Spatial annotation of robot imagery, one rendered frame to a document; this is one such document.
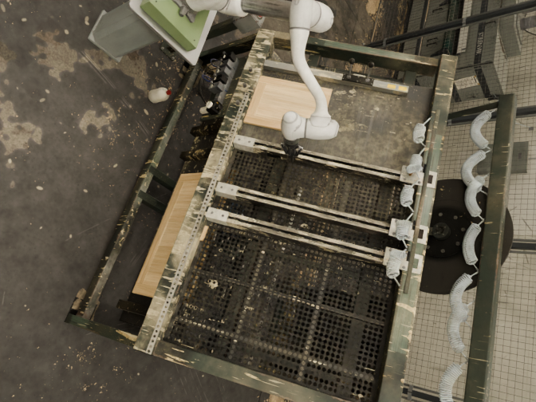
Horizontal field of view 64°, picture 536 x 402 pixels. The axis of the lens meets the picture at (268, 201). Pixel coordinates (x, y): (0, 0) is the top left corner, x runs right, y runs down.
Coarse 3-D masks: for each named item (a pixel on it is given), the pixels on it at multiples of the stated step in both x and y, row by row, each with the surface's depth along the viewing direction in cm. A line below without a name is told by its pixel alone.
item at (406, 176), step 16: (240, 144) 258; (256, 144) 260; (272, 144) 256; (304, 160) 253; (320, 160) 249; (336, 160) 250; (352, 160) 248; (368, 176) 247; (384, 176) 242; (400, 176) 238; (416, 176) 237
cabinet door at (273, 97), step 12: (264, 84) 281; (276, 84) 280; (288, 84) 279; (300, 84) 278; (264, 96) 277; (276, 96) 276; (288, 96) 276; (300, 96) 275; (312, 96) 274; (252, 108) 274; (264, 108) 273; (276, 108) 273; (288, 108) 272; (300, 108) 271; (312, 108) 271; (252, 120) 270; (264, 120) 269; (276, 120) 269
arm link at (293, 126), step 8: (288, 112) 213; (296, 112) 214; (288, 120) 212; (296, 120) 211; (304, 120) 216; (288, 128) 214; (296, 128) 214; (304, 128) 215; (288, 136) 220; (296, 136) 219; (304, 136) 218
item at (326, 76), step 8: (264, 64) 284; (272, 64) 284; (280, 64) 283; (288, 64) 283; (280, 72) 285; (288, 72) 283; (296, 72) 281; (312, 72) 279; (320, 72) 278; (328, 72) 278; (328, 80) 279; (336, 80) 276; (368, 88) 274; (376, 88) 272; (384, 88) 270
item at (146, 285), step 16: (192, 176) 302; (176, 192) 304; (192, 192) 293; (176, 208) 296; (160, 224) 297; (176, 224) 287; (160, 240) 289; (160, 256) 281; (144, 272) 282; (160, 272) 273; (144, 288) 274
